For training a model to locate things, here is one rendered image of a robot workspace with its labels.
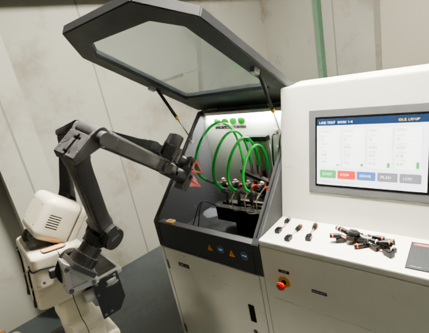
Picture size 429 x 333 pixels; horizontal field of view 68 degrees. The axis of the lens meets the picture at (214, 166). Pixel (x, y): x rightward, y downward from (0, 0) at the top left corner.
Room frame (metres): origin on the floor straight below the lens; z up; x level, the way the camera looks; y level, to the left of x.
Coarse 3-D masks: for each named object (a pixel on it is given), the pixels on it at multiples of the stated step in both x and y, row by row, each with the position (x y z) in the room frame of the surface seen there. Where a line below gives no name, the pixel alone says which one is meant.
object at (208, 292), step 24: (168, 264) 1.64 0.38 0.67; (192, 264) 1.50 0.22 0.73; (216, 264) 1.38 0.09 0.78; (192, 288) 1.53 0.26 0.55; (216, 288) 1.40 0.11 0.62; (240, 288) 1.29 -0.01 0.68; (192, 312) 1.57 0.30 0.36; (216, 312) 1.43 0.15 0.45; (240, 312) 1.32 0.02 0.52; (264, 312) 1.21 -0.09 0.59
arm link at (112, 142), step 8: (96, 136) 0.85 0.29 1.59; (104, 136) 0.86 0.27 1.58; (112, 136) 0.88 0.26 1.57; (120, 136) 0.98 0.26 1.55; (104, 144) 0.86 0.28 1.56; (112, 144) 0.89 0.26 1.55; (120, 144) 0.96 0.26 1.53; (128, 144) 0.99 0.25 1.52; (136, 144) 1.05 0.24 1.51; (112, 152) 0.95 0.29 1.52; (120, 152) 0.97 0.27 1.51; (128, 152) 1.00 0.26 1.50; (136, 152) 1.03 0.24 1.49; (144, 152) 1.06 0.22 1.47; (136, 160) 1.04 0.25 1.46; (144, 160) 1.07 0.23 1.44; (152, 160) 1.11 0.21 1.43; (160, 160) 1.14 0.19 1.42; (168, 160) 1.18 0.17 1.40; (152, 168) 1.12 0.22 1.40; (160, 168) 1.15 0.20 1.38
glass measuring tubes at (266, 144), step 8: (248, 136) 1.78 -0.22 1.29; (256, 136) 1.74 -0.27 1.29; (264, 136) 1.70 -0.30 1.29; (248, 144) 1.79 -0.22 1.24; (264, 144) 1.71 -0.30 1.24; (256, 160) 1.76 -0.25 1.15; (264, 160) 1.75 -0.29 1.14; (256, 168) 1.79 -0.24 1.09; (264, 168) 1.74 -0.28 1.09; (272, 168) 1.72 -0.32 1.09; (264, 176) 1.74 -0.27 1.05
